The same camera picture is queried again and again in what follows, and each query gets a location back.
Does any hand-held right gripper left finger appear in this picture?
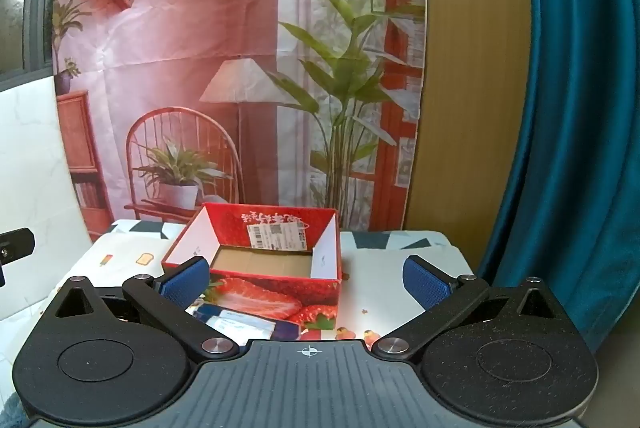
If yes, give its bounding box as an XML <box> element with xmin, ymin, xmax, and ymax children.
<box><xmin>45</xmin><ymin>255</ymin><xmax>241</xmax><ymax>365</ymax></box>

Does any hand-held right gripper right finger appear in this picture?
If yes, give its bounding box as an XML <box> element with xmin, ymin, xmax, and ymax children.
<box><xmin>370</xmin><ymin>254</ymin><xmax>572</xmax><ymax>363</ymax></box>

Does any red strawberry print cardboard box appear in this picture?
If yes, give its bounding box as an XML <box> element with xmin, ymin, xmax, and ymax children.
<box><xmin>160</xmin><ymin>202</ymin><xmax>344</xmax><ymax>335</ymax></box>

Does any white printed blanket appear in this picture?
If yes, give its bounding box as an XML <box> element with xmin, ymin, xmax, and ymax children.
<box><xmin>47</xmin><ymin>218</ymin><xmax>477</xmax><ymax>351</ymax></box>

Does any blue white packet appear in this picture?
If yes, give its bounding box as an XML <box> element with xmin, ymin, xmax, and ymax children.
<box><xmin>191</xmin><ymin>303</ymin><xmax>302</xmax><ymax>342</ymax></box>

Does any wooden board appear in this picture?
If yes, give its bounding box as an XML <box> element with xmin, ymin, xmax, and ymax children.
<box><xmin>402</xmin><ymin>0</ymin><xmax>545</xmax><ymax>232</ymax></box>

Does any teal curtain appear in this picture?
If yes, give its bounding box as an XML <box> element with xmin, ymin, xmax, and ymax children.
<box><xmin>475</xmin><ymin>0</ymin><xmax>640</xmax><ymax>355</ymax></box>

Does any printed room scene wall tapestry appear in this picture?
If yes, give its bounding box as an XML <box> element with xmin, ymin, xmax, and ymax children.
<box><xmin>50</xmin><ymin>0</ymin><xmax>427</xmax><ymax>243</ymax></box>

